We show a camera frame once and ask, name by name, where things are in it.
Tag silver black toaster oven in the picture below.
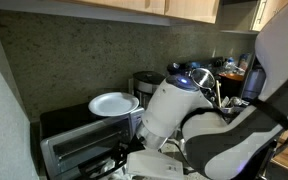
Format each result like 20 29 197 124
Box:
40 103 144 180

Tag blue grey water bottle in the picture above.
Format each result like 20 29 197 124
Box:
242 65 266 100

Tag white plate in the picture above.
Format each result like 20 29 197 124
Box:
88 92 139 117

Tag wooden upper cabinets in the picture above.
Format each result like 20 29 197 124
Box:
55 0 288 33

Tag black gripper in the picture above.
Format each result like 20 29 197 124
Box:
111 136 144 168

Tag wooden spoon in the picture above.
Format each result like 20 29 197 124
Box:
216 80 222 108

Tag black coffee maker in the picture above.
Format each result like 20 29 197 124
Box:
128 71 165 109

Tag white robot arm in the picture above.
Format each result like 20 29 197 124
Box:
126 4 288 180

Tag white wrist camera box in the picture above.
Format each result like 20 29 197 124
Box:
126 149 184 180

